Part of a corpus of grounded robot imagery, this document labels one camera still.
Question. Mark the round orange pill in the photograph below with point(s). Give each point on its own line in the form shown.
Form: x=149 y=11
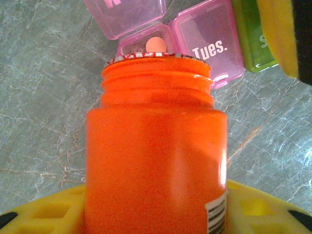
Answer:
x=156 y=44

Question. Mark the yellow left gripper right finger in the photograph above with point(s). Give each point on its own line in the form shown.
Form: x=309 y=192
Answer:
x=263 y=214

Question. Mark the green pill box marked Sun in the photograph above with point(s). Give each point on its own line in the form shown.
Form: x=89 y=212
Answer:
x=251 y=36

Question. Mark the pink pill box marked Mon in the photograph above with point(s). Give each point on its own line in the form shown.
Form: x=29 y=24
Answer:
x=131 y=19

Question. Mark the pink pill box marked Tues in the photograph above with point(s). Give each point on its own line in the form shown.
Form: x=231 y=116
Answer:
x=209 y=31

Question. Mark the orange plastic pill bottle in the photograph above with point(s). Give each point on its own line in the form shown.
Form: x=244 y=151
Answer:
x=156 y=146

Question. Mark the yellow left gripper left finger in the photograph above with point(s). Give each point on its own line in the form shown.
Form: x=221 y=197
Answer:
x=41 y=217

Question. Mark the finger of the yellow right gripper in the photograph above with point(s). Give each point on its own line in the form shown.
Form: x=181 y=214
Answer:
x=280 y=31

